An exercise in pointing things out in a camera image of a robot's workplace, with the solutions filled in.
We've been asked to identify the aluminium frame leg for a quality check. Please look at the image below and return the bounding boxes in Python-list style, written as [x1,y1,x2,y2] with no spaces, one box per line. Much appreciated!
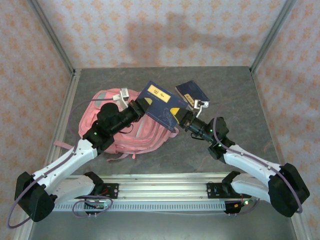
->
[13,201,38,240]
[286,199,313,240]

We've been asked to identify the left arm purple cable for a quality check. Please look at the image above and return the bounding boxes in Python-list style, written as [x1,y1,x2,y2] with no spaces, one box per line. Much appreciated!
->
[6,98,118,230]

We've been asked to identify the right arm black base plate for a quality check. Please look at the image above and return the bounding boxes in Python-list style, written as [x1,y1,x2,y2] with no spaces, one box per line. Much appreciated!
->
[206,181,252,200]

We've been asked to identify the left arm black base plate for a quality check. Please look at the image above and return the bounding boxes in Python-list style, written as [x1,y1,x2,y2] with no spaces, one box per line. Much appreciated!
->
[74,183,120,200]

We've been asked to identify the grey metal lower panel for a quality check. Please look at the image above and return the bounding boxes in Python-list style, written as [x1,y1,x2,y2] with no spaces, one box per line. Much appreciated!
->
[27,211,298,240]

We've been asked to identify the small navy book yellow label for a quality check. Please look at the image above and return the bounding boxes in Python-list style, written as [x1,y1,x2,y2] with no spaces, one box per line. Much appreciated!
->
[175,80,211,111]

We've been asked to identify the large navy book horse drawing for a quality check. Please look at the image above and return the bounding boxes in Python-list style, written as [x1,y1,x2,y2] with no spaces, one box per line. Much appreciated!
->
[137,80,189,133]

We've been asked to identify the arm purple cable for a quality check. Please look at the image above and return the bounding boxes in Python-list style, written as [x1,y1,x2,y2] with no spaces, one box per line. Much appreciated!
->
[6,98,118,230]
[212,107,304,218]

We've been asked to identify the aluminium rail frame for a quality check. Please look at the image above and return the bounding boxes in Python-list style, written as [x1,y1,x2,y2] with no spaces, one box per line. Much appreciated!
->
[26,170,300,202]

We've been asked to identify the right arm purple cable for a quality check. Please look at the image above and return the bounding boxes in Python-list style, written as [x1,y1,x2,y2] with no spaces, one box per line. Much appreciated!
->
[212,107,304,218]

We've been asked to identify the pink backpack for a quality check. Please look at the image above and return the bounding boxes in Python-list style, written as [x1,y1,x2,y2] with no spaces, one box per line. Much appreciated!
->
[54,87,179,162]

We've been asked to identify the white slotted cable duct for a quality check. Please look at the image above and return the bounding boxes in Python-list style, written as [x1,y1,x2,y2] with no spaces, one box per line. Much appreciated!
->
[36,201,227,212]

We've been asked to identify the aluminium corner post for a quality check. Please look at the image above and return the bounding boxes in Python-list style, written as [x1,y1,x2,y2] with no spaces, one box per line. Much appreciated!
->
[249,0,298,74]
[26,0,76,76]

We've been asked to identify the aluminium side rail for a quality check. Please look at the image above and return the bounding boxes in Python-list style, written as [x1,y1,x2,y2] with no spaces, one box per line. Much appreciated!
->
[39,69,82,181]

